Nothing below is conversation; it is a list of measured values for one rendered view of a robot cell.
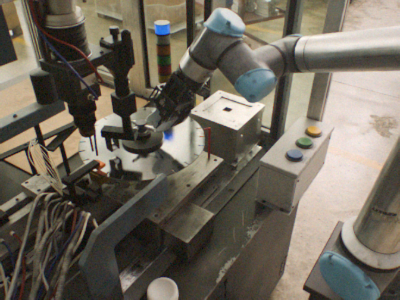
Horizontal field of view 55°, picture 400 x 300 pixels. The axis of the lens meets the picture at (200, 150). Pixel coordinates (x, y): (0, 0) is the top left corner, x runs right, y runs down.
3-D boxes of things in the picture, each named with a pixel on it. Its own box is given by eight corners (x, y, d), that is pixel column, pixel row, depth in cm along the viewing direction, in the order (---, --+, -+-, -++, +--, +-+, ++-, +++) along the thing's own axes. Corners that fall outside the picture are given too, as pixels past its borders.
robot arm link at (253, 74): (296, 69, 77) (262, 31, 80) (260, 86, 71) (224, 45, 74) (278, 93, 83) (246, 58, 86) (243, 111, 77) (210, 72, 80)
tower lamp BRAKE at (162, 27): (161, 28, 118) (161, 19, 116) (172, 31, 116) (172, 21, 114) (152, 33, 115) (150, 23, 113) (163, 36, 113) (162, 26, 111)
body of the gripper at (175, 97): (144, 102, 90) (168, 63, 83) (166, 94, 97) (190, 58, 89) (165, 125, 89) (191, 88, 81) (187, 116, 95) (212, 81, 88)
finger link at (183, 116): (161, 118, 97) (178, 95, 91) (166, 116, 98) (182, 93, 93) (174, 132, 96) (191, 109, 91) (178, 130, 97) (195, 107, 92)
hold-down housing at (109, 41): (128, 106, 92) (118, 21, 80) (141, 113, 89) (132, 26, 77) (109, 114, 89) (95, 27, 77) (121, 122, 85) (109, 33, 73)
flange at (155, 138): (115, 149, 98) (114, 141, 96) (128, 126, 107) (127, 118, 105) (158, 153, 97) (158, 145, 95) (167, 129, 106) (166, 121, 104)
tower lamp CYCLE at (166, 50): (162, 49, 122) (162, 39, 120) (174, 52, 120) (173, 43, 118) (153, 53, 119) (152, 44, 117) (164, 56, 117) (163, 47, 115)
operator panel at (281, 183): (293, 153, 130) (300, 115, 121) (325, 164, 125) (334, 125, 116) (254, 200, 112) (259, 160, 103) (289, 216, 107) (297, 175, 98)
